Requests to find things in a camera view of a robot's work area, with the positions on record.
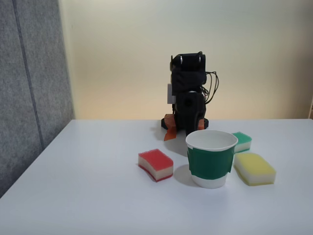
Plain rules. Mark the white cup with green tape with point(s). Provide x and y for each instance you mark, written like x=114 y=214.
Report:
x=210 y=161

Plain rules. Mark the grey fabric partition panel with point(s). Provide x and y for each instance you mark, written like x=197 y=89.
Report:
x=29 y=85

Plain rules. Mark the red and white sponge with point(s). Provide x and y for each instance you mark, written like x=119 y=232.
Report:
x=156 y=164

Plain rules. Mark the green and white sponge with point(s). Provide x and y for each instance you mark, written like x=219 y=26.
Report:
x=243 y=140

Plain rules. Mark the yellow and white sponge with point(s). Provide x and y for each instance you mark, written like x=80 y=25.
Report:
x=254 y=169

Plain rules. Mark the orange clamp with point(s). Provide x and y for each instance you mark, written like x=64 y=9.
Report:
x=170 y=129
x=201 y=123

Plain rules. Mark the white controller box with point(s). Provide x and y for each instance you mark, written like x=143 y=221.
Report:
x=170 y=94

